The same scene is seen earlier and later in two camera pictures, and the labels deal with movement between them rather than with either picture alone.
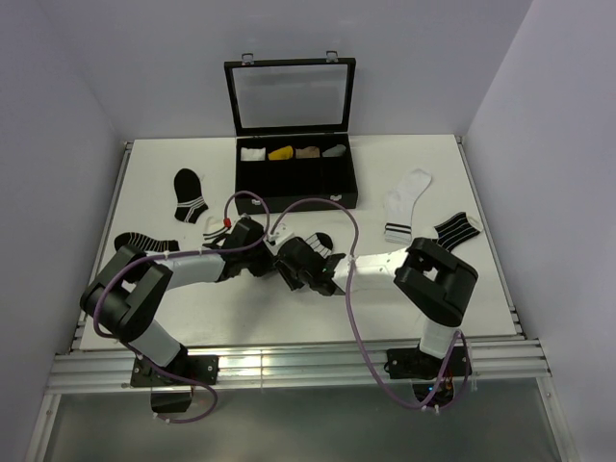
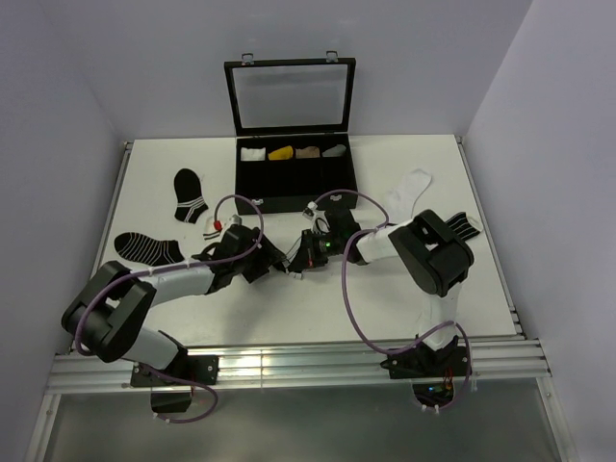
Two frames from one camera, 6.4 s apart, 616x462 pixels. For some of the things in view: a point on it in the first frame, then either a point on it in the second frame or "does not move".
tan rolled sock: x=307 y=152 does not move
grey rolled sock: x=336 y=151 does not move
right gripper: x=293 y=283 → x=308 y=257
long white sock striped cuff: x=399 y=205 does not move
